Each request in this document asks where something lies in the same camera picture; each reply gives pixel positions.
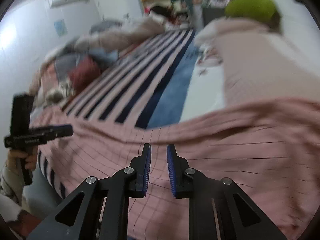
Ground yellow white shelf unit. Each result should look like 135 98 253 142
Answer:
140 0 171 15

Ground blue wall poster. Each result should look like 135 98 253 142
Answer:
54 19 68 37

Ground pink beige pillow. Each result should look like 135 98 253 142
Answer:
194 18 319 107

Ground left hand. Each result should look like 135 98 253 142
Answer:
6 146 39 173

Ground beige grey patterned garment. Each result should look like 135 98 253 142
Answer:
34 79 75 107

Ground green plush toy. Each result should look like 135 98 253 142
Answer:
225 0 281 32

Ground pink checked pants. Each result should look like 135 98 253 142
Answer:
33 99 319 239

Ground dark red folded garment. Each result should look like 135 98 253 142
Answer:
68 56 101 93

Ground crumpled patterned duvet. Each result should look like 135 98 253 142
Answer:
29 17 166 99

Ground white bed headboard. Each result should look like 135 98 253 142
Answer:
273 0 319 62

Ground striped pink navy blanket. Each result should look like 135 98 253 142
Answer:
35 28 226 201

